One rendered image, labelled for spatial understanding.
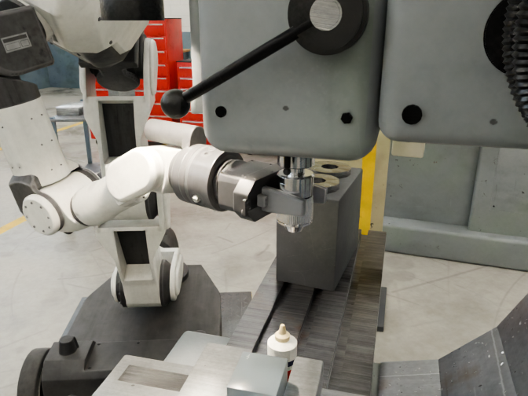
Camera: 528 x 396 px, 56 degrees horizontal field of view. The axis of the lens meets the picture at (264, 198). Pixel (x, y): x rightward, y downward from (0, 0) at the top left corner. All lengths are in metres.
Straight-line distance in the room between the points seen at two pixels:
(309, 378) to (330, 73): 0.33
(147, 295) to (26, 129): 0.76
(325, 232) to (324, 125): 0.44
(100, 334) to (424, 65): 1.32
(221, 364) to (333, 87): 0.34
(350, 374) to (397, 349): 1.71
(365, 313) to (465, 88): 0.54
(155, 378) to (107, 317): 1.01
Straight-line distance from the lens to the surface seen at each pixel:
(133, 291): 1.52
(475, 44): 0.47
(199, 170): 0.67
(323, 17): 0.46
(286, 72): 0.50
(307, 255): 0.95
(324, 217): 0.91
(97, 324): 1.64
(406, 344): 2.53
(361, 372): 0.79
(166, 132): 0.74
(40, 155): 0.92
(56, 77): 12.17
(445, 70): 0.47
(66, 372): 1.45
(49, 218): 0.91
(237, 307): 1.96
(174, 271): 1.54
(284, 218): 0.62
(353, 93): 0.49
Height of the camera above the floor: 1.45
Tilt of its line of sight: 20 degrees down
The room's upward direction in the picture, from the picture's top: straight up
